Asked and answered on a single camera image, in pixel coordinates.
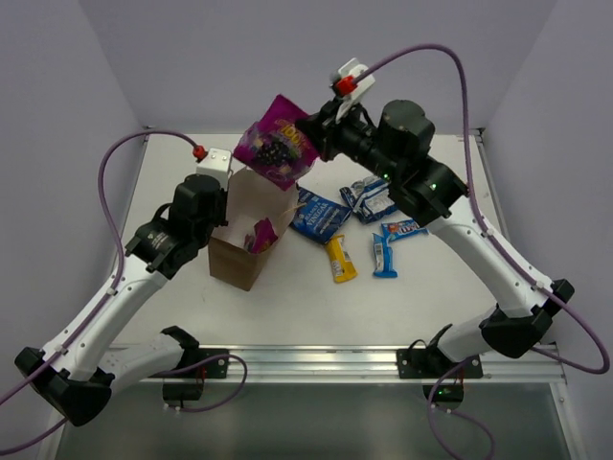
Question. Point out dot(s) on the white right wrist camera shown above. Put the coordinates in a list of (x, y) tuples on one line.
[(349, 87)]

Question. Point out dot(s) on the aluminium mounting rail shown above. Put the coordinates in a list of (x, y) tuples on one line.
[(377, 365)]

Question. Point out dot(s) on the dark blue snack packet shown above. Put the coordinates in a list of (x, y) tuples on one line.
[(318, 218)]

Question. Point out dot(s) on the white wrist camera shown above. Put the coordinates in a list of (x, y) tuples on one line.
[(217, 164), (349, 87)]

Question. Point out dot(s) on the small magenta snack packet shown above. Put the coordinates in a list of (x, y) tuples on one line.
[(261, 238)]

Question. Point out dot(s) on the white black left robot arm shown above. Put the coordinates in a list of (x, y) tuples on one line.
[(75, 372)]

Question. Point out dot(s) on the brown paper bag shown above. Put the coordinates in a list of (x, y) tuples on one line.
[(253, 201)]

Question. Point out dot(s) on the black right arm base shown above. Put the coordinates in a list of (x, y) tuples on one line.
[(421, 361)]

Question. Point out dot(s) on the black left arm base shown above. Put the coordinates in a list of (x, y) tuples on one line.
[(188, 386)]

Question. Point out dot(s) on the yellow snack packet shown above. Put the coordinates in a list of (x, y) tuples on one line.
[(342, 267)]

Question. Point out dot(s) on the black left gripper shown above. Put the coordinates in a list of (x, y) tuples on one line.
[(218, 211)]

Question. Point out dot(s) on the blue candy packet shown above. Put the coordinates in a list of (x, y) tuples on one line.
[(395, 231)]

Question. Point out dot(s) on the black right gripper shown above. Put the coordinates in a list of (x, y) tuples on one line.
[(325, 131)]

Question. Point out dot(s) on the magenta snack wrapper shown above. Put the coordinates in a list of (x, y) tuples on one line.
[(275, 148)]

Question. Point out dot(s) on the light blue snack bar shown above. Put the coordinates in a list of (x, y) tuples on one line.
[(383, 258)]

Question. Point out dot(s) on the blue white snack bag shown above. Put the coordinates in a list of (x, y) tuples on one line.
[(369, 199)]

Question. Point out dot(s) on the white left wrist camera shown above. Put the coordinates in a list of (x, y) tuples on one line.
[(217, 164)]

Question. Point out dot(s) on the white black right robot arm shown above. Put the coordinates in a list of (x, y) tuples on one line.
[(427, 191)]

